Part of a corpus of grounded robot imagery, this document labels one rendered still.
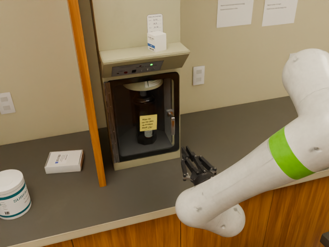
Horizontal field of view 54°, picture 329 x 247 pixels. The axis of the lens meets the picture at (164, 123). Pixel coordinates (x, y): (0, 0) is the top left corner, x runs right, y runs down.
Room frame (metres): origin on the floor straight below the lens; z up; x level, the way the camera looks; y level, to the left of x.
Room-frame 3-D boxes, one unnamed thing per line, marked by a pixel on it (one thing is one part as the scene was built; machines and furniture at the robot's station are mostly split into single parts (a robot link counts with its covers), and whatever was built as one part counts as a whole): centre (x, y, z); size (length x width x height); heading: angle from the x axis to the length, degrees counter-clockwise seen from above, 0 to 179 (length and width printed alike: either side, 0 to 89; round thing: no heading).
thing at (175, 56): (1.16, 0.07, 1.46); 0.32 x 0.11 x 0.10; 106
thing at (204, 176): (0.87, -0.13, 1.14); 0.09 x 0.08 x 0.07; 16
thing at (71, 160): (1.23, 0.48, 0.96); 0.16 x 0.12 x 0.04; 94
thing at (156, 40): (1.17, 0.02, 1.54); 0.05 x 0.05 x 0.06; 35
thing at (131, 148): (1.21, 0.08, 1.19); 0.30 x 0.01 x 0.40; 105
